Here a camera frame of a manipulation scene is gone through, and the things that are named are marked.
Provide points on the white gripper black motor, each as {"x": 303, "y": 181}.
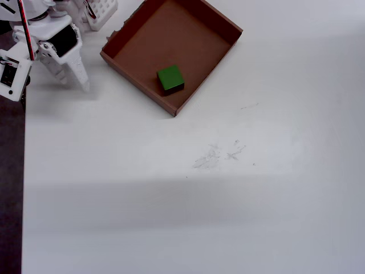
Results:
{"x": 65, "y": 43}

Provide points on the green cube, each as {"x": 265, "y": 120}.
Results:
{"x": 169, "y": 77}

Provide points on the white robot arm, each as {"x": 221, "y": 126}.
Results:
{"x": 28, "y": 11}

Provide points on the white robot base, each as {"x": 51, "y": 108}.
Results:
{"x": 105, "y": 11}

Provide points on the brown cardboard box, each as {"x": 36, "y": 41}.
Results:
{"x": 176, "y": 37}

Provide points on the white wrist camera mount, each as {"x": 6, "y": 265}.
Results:
{"x": 17, "y": 85}

